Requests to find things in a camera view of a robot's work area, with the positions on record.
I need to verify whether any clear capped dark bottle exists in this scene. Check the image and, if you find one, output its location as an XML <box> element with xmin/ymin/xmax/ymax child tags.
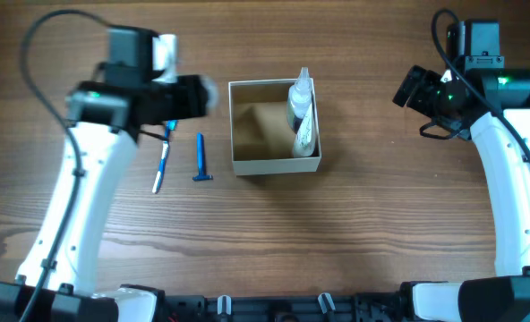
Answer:
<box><xmin>286</xmin><ymin>67</ymin><xmax>312</xmax><ymax>132</ymax></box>

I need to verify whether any blue disposable razor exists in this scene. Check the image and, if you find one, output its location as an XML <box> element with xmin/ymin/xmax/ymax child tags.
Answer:
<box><xmin>192</xmin><ymin>132</ymin><xmax>213</xmax><ymax>182</ymax></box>

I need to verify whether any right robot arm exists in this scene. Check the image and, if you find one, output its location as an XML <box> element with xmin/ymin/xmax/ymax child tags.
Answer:
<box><xmin>393</xmin><ymin>65</ymin><xmax>530</xmax><ymax>321</ymax></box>

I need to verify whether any white floral squeeze tube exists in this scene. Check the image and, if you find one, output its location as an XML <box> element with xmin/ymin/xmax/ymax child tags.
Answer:
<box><xmin>293</xmin><ymin>106</ymin><xmax>316</xmax><ymax>158</ymax></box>

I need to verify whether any open beige cardboard box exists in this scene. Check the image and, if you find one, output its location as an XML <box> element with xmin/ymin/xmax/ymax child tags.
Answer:
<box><xmin>228</xmin><ymin>79</ymin><xmax>322</xmax><ymax>176</ymax></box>

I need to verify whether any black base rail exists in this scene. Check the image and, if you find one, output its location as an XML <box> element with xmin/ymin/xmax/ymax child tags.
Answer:
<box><xmin>166</xmin><ymin>292</ymin><xmax>407</xmax><ymax>322</ymax></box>

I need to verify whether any blue white toothbrush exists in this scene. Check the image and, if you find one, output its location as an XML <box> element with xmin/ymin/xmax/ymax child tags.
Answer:
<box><xmin>151</xmin><ymin>120</ymin><xmax>178</xmax><ymax>194</ymax></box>

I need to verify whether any white lidded blue jar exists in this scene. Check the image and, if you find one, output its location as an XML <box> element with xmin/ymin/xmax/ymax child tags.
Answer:
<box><xmin>201</xmin><ymin>75</ymin><xmax>219</xmax><ymax>114</ymax></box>

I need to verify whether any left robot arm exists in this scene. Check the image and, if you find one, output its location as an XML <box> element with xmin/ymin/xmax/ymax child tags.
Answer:
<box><xmin>0</xmin><ymin>75</ymin><xmax>218</xmax><ymax>321</ymax></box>

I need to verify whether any right black cable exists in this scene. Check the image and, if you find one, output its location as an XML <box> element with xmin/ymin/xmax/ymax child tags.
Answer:
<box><xmin>430</xmin><ymin>8</ymin><xmax>530</xmax><ymax>256</ymax></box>

